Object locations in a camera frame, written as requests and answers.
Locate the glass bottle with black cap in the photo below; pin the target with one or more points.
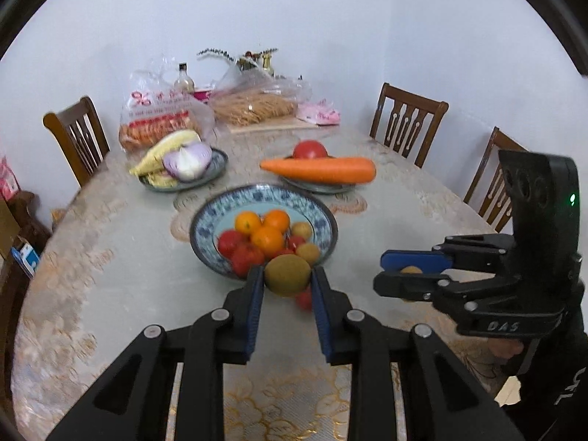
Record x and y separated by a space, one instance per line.
183 80

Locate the blue-rimmed plate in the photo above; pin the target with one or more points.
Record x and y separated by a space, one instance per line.
216 165
321 188

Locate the person's right hand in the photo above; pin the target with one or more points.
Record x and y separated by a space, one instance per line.
501 350

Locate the brown wooden chair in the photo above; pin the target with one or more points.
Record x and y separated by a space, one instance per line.
494 179
406 121
78 133

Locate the orange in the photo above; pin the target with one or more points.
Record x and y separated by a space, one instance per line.
277 219
248 223
267 240

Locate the halved purple onion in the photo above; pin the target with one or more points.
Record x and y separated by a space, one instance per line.
188 161

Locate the red box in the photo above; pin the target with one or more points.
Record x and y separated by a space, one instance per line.
202 95

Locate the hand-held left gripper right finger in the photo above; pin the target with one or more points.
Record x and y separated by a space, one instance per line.
321 317

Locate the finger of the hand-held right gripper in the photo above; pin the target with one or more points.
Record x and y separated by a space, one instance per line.
404 285
413 261

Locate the wooden board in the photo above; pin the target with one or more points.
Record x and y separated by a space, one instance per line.
285 124

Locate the corn cob with husk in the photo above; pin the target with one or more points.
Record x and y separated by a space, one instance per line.
158 155

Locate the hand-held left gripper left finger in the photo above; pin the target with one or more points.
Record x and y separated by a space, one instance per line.
255 312

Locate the clear bag of dried noodles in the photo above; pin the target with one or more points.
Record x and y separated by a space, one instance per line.
257 105

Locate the large carrot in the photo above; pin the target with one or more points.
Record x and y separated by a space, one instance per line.
321 170

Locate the dark wooden sofa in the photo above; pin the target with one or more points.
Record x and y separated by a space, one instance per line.
27 225

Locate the pile of assorted boxes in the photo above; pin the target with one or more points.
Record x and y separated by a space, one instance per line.
27 257

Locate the large red tomato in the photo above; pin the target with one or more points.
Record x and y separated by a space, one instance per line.
310 149

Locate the yellow-brown kiwi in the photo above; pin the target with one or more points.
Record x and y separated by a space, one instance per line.
308 253
302 229
411 270
287 275

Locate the pink packet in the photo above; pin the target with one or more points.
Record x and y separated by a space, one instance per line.
321 112

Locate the small red tomato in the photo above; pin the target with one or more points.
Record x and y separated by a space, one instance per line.
295 241
303 299

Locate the red apple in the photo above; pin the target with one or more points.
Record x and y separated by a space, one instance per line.
229 242

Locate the red tomatoes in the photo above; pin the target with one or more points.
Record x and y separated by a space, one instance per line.
248 259

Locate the red-printed plastic bread bag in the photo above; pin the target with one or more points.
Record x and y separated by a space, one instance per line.
156 115

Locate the blue patterned plate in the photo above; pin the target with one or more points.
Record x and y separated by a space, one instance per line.
216 218

